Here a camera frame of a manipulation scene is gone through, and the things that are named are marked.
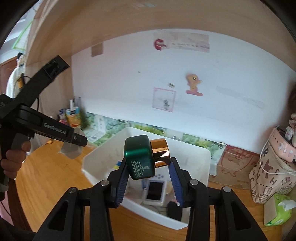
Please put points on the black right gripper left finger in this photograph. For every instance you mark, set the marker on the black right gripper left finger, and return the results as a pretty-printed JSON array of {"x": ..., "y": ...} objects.
[{"x": 66, "y": 220}]

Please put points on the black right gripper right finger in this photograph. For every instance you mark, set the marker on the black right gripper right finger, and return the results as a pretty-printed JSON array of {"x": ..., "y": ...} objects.
[{"x": 233, "y": 221}]

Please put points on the black power adapter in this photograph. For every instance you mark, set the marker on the black power adapter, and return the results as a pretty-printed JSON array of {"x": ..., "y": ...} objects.
[{"x": 174, "y": 211}]

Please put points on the white instant camera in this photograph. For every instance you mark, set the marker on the white instant camera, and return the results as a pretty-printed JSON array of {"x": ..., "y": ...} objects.
[{"x": 155, "y": 191}]

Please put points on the green bottle with gold cap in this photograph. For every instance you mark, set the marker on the green bottle with gold cap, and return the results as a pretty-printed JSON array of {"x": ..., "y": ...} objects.
[{"x": 143, "y": 156}]

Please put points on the white beige rectangular box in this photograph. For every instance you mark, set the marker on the white beige rectangular box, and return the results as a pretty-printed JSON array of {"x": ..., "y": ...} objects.
[{"x": 73, "y": 150}]

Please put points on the round beige compact case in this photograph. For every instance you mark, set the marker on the round beige compact case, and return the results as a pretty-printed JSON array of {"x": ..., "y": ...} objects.
[{"x": 169, "y": 188}]

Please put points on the colourful rubik's cube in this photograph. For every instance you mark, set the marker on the colourful rubik's cube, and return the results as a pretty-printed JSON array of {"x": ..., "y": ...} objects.
[{"x": 117, "y": 165}]

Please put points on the person's left hand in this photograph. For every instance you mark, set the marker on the person's left hand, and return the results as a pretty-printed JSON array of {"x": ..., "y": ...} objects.
[{"x": 14, "y": 158}]

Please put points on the green tissue pack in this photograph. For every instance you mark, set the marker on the green tissue pack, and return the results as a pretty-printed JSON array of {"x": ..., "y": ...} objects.
[{"x": 275, "y": 214}]

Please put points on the cardboard box with drawing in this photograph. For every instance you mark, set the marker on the cardboard box with drawing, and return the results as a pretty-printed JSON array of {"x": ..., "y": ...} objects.
[{"x": 234, "y": 167}]

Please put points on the orange juice carton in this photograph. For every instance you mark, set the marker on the orange juice carton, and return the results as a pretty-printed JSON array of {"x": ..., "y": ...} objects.
[{"x": 73, "y": 117}]

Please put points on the printed canvas tote bag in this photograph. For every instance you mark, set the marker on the printed canvas tote bag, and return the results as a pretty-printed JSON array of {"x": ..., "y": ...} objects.
[{"x": 274, "y": 173}]

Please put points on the white plastic storage bin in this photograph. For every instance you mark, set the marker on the white plastic storage bin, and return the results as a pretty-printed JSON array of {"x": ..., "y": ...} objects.
[{"x": 98, "y": 164}]

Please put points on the doll with brown hair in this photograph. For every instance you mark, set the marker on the doll with brown hair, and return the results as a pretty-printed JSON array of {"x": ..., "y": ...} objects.
[{"x": 290, "y": 133}]

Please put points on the pink framed wall sticker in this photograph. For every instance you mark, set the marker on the pink framed wall sticker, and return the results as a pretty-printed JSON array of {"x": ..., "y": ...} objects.
[{"x": 163, "y": 99}]

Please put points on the pony sticker on wall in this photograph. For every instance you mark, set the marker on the pony sticker on wall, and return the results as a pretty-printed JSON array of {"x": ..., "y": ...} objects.
[{"x": 193, "y": 81}]

